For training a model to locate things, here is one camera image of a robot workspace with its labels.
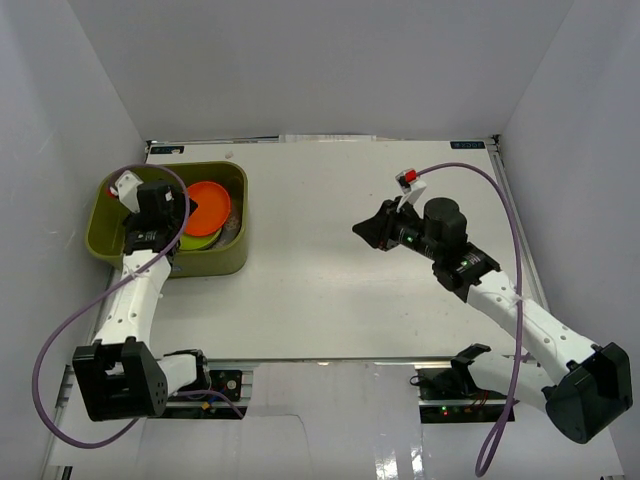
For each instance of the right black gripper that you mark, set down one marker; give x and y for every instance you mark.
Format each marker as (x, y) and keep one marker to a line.
(378, 231)

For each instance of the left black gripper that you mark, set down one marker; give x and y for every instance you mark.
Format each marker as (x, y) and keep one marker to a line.
(182, 208)

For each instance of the lime green round plate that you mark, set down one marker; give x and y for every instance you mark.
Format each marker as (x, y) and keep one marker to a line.
(198, 243)

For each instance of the orange round plate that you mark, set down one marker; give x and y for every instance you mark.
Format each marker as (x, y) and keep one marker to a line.
(213, 207)

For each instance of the grey deer snowflake plate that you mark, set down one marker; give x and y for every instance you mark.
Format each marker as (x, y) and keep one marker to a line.
(231, 227)

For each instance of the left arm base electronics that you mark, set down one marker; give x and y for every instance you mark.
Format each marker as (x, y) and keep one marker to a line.
(226, 398)

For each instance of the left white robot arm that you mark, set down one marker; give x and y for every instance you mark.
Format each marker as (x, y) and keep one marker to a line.
(117, 374)

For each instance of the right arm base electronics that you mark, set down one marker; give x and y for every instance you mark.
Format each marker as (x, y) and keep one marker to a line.
(443, 401)

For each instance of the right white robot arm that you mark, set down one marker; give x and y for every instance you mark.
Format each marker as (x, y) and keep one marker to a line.
(581, 386)

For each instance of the olive green plastic bin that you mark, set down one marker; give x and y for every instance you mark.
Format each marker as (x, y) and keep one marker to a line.
(106, 233)

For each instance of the blue label sticker left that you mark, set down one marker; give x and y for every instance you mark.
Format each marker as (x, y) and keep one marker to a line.
(167, 150)

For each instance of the blue label sticker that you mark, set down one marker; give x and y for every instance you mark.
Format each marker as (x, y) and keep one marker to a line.
(167, 150)
(467, 145)

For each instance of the blue label sticker right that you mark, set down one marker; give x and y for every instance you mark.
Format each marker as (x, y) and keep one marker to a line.
(467, 145)

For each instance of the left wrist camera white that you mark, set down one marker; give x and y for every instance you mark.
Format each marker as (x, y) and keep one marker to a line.
(125, 190)

